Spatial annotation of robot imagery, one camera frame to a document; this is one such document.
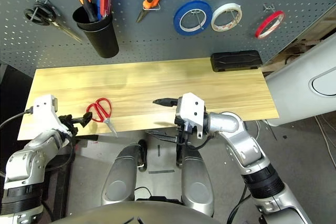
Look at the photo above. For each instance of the silver left robot leg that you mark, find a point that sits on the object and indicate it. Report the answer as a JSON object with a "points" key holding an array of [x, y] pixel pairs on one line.
{"points": [[120, 176]]}

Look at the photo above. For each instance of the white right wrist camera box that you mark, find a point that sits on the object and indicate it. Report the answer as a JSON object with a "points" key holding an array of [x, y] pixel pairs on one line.
{"points": [[190, 108]]}

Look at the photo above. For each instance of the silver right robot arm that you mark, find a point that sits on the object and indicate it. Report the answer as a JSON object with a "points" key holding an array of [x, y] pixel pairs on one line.
{"points": [[236, 134]]}

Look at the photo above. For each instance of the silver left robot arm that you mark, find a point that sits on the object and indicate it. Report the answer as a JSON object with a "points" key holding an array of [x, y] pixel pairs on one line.
{"points": [[26, 161]]}

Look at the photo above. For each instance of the red tape roll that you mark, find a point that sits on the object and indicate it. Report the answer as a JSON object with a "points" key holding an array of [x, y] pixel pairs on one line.
{"points": [[258, 34]]}

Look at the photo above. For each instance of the black plastic tool case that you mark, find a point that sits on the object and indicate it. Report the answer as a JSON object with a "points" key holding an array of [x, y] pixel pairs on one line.
{"points": [[236, 60]]}

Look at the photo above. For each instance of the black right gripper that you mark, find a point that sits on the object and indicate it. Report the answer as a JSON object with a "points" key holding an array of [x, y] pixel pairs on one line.
{"points": [[185, 132]]}

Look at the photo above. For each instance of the blue tape roll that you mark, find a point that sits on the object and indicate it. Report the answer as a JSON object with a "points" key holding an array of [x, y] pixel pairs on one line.
{"points": [[177, 23]]}

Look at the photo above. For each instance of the black cabinet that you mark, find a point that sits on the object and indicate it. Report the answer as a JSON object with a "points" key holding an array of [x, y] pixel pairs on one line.
{"points": [[10, 90]]}

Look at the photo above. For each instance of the black plastic cup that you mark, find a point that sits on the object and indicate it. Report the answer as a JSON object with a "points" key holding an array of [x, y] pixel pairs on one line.
{"points": [[105, 40]]}

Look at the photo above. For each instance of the silver robot leg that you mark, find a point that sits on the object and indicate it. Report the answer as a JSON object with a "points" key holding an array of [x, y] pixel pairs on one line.
{"points": [[197, 182], [120, 176]]}

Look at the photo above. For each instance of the white tape roll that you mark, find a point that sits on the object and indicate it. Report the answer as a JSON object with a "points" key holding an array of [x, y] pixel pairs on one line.
{"points": [[214, 23]]}

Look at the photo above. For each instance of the silver right robot leg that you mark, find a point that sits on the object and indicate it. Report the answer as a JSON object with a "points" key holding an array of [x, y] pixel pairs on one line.
{"points": [[197, 182]]}

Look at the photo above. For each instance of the metal pegboard hook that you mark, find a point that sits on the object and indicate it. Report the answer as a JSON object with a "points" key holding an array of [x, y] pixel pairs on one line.
{"points": [[199, 20], [43, 0], [269, 6], [234, 14]]}

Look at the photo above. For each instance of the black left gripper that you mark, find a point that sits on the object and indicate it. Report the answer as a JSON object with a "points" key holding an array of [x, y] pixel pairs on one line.
{"points": [[69, 124]]}

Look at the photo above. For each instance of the grey robot torso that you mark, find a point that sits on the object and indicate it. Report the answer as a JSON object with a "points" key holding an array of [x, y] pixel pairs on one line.
{"points": [[131, 214]]}

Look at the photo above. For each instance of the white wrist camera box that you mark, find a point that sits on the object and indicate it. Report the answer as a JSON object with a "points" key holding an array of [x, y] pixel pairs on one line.
{"points": [[44, 108], [190, 108]]}

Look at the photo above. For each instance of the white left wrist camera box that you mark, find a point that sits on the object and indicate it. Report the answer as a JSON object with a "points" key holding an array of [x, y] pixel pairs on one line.
{"points": [[44, 108]]}

